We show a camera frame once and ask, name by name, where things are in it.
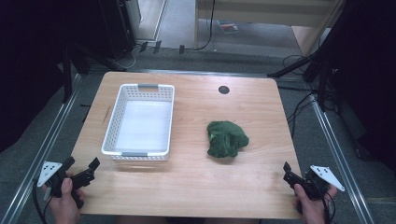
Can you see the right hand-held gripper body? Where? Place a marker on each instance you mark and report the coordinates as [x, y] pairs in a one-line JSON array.
[[314, 183]]

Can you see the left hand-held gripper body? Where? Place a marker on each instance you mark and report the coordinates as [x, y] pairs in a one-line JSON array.
[[56, 179]]

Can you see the white perforated plastic basket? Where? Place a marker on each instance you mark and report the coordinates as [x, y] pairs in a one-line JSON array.
[[146, 127]]

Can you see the green broccoli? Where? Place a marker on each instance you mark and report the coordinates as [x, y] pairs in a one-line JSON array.
[[225, 140]]

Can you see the person's left hand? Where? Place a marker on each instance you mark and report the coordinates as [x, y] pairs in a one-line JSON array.
[[67, 202]]

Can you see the person's right hand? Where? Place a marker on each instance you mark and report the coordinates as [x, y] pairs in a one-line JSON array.
[[311, 211]]

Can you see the black metal stand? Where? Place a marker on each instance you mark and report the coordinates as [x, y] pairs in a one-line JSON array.
[[70, 71]]

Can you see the black round table grommet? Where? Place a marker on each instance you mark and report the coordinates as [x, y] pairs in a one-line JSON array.
[[223, 90]]

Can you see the black stand leg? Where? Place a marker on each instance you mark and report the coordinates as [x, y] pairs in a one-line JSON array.
[[292, 67]]

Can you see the black cabinet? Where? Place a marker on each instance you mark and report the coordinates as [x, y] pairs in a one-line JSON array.
[[116, 28]]

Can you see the booklet with red cover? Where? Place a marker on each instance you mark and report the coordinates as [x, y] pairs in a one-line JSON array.
[[228, 26]]

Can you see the light wooden furniture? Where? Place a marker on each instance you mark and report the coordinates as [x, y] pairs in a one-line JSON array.
[[267, 15]]

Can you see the aluminium floor rail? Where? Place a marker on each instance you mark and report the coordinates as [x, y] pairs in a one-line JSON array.
[[339, 155], [37, 155]]

